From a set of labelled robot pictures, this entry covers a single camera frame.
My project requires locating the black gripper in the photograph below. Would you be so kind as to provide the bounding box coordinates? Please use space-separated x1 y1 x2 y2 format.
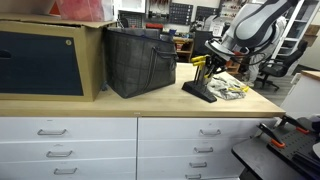
205 55 227 76

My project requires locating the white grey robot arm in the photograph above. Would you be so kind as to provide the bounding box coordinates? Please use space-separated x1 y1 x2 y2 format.
205 0 299 77

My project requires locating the black wedge tool stand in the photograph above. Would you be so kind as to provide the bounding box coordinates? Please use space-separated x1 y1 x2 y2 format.
182 81 217 103

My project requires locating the white crumpled cloth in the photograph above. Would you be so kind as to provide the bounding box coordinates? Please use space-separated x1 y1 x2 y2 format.
207 76 247 100

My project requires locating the wooden shelving workbench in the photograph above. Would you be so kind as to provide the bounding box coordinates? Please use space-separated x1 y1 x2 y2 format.
172 35 243 76

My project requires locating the black office chair near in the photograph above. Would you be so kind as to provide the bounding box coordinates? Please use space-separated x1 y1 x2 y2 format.
257 40 308 91

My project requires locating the grey plaid tote bag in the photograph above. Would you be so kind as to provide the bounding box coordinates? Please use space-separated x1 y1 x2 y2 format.
104 27 178 98

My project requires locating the black orange clamp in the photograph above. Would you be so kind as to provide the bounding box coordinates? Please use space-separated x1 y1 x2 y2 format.
258 123 285 148

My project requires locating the black side table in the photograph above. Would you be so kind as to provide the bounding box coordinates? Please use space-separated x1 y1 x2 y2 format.
231 115 320 180

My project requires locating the clear plastic storage bin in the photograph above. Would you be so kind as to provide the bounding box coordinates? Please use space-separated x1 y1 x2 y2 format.
50 0 114 22

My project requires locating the cardboard box with dark panel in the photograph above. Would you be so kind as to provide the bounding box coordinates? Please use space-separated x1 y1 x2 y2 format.
0 13 115 102

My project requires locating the white drawer cabinet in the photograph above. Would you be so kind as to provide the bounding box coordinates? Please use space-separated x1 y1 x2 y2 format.
0 117 275 180

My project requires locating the large yellow T-handle wrench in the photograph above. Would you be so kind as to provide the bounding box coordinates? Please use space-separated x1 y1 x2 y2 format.
227 86 250 93

